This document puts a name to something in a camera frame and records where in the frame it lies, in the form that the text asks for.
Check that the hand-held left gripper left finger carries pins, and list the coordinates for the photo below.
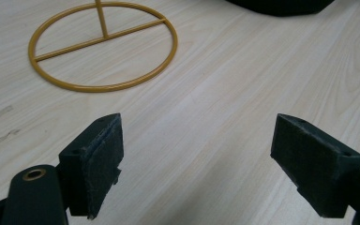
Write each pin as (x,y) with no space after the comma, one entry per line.
(89,170)

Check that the black object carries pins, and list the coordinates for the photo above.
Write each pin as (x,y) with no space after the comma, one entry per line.
(281,7)

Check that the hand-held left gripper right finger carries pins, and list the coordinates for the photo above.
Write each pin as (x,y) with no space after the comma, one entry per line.
(312,165)

